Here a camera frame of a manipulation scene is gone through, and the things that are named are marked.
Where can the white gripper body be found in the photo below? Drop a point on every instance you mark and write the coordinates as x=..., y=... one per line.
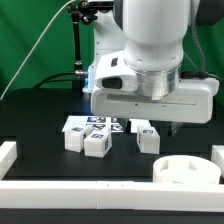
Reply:
x=190, y=102

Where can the paper sheet with markers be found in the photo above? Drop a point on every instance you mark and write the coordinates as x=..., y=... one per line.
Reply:
x=98, y=123

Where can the white barrier wall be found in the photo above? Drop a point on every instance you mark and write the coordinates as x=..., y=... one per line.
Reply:
x=111, y=195
x=8, y=155
x=217, y=157

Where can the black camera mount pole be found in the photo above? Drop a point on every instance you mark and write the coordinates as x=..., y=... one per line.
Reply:
x=79, y=83

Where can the black camera on mount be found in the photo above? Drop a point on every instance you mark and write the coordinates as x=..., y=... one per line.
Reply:
x=98, y=4

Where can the white round stool seat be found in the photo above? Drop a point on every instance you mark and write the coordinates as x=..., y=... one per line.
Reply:
x=185, y=169

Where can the white front barrier wall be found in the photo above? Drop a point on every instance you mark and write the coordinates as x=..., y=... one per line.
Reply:
x=111, y=195

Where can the white right barrier wall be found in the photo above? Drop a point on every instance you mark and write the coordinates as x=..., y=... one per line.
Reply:
x=217, y=157

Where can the white left barrier wall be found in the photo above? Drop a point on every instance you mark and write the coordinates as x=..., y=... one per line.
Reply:
x=8, y=155

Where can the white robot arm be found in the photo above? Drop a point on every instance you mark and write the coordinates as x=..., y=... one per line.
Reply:
x=144, y=79

